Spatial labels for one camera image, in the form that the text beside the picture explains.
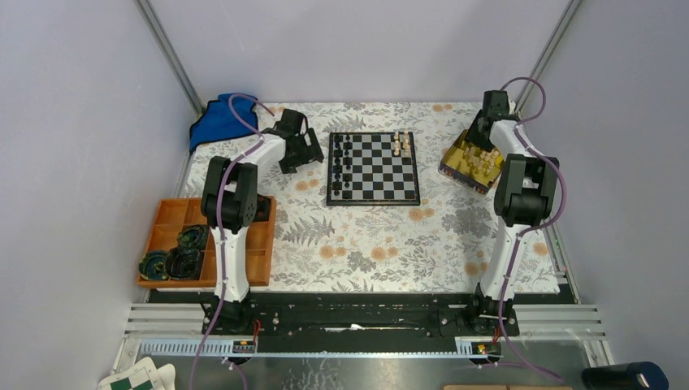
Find black white chess board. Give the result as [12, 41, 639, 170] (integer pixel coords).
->
[325, 132, 421, 206]

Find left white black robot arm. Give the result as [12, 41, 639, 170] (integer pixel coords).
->
[201, 109, 323, 334]

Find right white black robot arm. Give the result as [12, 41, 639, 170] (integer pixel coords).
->
[464, 90, 559, 336]

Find folded green chess mat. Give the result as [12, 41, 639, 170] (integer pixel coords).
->
[97, 357, 176, 390]

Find gold tin box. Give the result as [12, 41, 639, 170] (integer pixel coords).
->
[439, 129, 505, 195]

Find black orange swirl object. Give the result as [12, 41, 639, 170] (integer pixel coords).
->
[254, 196, 272, 222]

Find blue cloth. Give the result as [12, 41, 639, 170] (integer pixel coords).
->
[189, 93, 258, 153]

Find dark green swirl object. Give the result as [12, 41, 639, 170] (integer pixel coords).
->
[176, 224, 209, 251]

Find black swirl coaster in tray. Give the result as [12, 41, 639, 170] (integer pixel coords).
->
[164, 247, 204, 280]

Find green black swirl disc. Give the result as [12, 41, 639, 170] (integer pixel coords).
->
[138, 250, 168, 281]

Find dark blue bottle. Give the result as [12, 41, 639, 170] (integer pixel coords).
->
[582, 362, 670, 390]

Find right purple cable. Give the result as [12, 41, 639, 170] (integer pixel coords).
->
[476, 76, 567, 384]

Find black mounting base rail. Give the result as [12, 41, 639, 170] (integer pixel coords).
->
[201, 292, 520, 337]

